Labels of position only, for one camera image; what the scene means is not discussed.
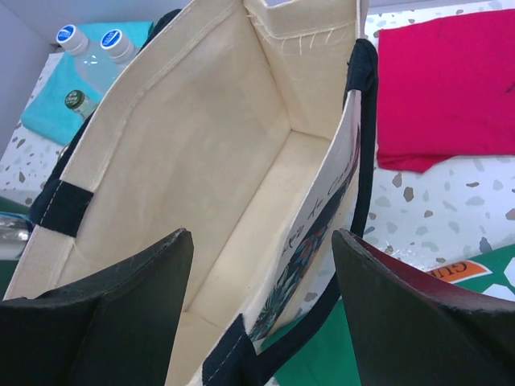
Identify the red folded cloth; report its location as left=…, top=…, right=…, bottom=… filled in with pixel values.
left=377, top=9, right=514, bottom=173

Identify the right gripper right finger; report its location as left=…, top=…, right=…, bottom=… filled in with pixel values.
left=332, top=230, right=514, bottom=385

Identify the silver can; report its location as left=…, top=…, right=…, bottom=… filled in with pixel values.
left=0, top=212, right=34, bottom=260

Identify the green jersey shirt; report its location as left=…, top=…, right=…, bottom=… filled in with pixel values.
left=274, top=246, right=514, bottom=385

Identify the clear water bottle blue cap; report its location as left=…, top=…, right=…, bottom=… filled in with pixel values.
left=56, top=24, right=105, bottom=85

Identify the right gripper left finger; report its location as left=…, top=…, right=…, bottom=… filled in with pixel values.
left=1, top=229, right=193, bottom=385

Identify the beige canvas bag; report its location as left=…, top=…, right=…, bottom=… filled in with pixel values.
left=2, top=1, right=377, bottom=385

